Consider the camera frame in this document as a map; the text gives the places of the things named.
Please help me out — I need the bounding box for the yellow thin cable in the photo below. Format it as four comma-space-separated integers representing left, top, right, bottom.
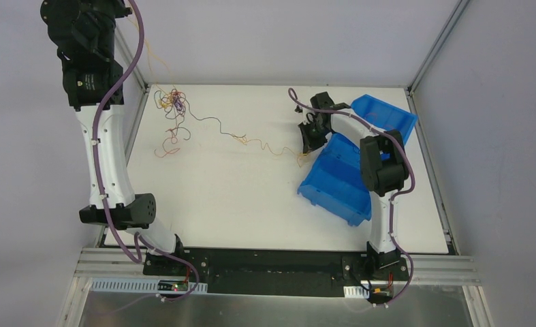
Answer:
132, 18, 314, 169

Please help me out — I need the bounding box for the red thin cable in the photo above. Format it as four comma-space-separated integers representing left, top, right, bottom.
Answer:
364, 110, 396, 136

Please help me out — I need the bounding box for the orange purple cable bundle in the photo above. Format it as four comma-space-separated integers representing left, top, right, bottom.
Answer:
153, 88, 251, 159

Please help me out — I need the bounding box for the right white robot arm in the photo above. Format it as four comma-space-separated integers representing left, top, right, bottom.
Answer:
297, 92, 417, 279

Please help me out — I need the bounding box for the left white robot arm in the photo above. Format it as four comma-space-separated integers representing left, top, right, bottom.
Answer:
40, 1, 187, 276

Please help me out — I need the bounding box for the blue plastic compartment bin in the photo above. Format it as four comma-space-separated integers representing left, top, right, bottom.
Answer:
297, 92, 417, 226

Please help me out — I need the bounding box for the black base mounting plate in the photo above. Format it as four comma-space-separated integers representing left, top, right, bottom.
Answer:
143, 247, 409, 298

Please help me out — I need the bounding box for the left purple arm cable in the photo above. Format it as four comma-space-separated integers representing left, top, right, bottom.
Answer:
91, 0, 201, 303

